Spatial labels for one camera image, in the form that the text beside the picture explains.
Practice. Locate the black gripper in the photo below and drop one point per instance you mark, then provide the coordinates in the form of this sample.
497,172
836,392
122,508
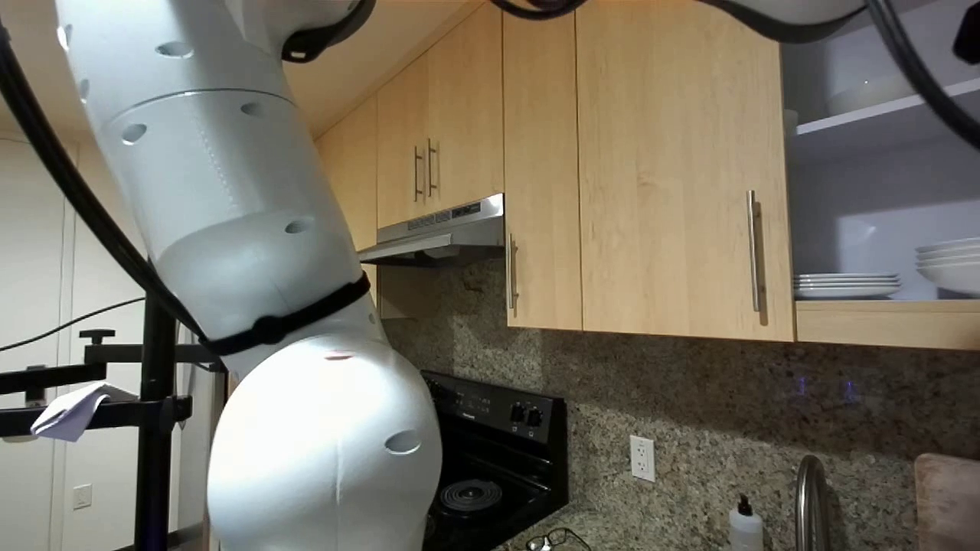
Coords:
968,34

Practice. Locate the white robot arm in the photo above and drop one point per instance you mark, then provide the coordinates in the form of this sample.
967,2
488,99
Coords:
255,203

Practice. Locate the white cabinet shelf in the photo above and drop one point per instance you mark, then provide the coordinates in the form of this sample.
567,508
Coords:
888,112

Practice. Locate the white bowl stack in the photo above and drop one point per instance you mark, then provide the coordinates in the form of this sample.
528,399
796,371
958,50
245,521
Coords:
955,268

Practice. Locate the white dinner plate stack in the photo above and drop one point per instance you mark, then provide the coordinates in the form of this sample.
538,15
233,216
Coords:
846,286

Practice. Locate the pale cutting board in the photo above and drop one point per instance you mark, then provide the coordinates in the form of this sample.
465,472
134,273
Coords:
950,507

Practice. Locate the curved metal faucet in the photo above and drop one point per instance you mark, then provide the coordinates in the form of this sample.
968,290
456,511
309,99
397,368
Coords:
814,507

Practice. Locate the white soap pump bottle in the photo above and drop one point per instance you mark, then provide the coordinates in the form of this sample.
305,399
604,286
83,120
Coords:
748,526

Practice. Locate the steel range hood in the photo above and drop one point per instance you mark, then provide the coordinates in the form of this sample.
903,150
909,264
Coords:
439,234

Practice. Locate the black electric stove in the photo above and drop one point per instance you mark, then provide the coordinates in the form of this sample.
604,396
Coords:
511,449

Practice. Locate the clear glass object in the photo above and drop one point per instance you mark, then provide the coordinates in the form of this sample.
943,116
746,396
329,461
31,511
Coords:
555,540

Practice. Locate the black metal stand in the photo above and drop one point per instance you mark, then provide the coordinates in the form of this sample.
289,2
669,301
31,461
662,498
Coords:
154,430

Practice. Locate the white crumpled paper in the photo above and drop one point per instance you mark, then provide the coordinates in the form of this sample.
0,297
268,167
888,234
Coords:
79,407

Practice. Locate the white wall outlet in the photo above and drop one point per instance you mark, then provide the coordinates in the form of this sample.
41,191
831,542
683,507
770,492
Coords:
645,458

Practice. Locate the white wall switch plate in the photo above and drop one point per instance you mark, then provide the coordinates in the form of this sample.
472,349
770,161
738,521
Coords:
83,498

